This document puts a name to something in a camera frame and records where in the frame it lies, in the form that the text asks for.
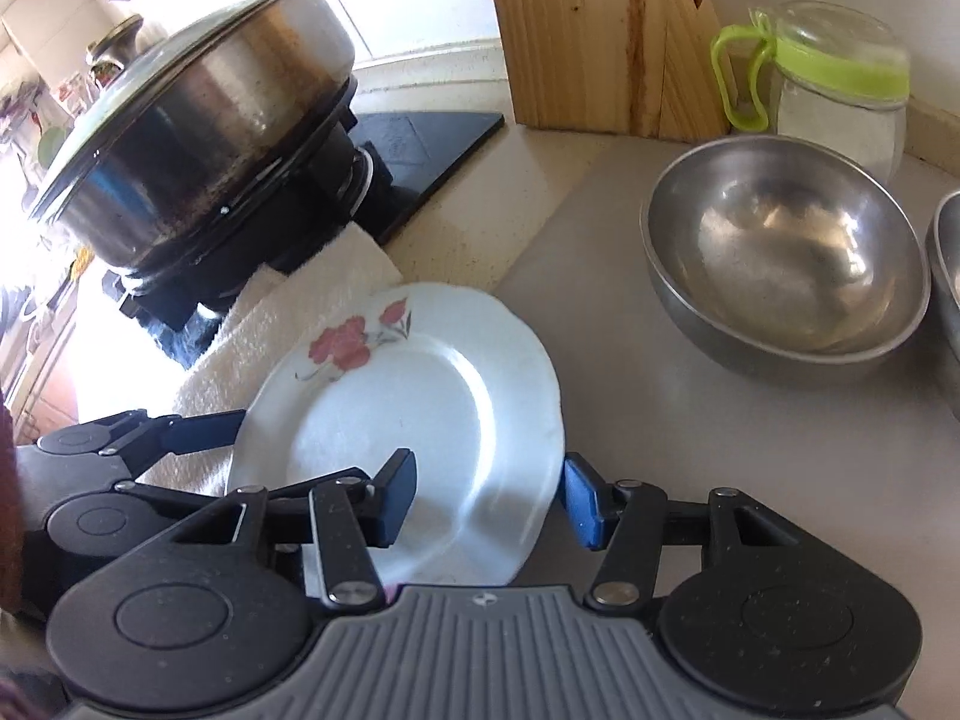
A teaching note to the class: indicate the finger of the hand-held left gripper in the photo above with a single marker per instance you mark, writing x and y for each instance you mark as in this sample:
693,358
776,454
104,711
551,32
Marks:
172,499
202,431

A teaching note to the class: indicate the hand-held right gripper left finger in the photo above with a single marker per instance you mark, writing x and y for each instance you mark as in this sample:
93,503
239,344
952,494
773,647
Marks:
397,499

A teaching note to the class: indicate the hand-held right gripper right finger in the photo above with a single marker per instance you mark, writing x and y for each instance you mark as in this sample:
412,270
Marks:
581,499

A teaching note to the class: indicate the white floral plate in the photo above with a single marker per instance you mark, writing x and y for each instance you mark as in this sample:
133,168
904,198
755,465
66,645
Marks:
420,405

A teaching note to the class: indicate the stainless steel bowl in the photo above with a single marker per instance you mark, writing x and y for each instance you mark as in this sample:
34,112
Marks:
946,300
787,262

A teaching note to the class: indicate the white towel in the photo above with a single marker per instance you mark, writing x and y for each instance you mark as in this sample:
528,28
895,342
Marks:
225,367

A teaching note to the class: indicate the stainless steel pot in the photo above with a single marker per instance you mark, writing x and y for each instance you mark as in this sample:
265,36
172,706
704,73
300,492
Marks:
225,127

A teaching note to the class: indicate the kitchen shelf clutter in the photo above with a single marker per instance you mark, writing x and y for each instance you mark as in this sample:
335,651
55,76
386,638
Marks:
37,127

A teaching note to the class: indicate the black gas stove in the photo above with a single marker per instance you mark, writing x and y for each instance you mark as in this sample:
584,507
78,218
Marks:
420,150

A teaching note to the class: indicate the glass jar with green lid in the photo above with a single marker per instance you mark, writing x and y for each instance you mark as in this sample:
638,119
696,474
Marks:
840,120

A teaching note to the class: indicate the wooden knife block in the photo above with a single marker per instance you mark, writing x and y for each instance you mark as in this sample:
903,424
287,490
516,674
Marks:
570,37

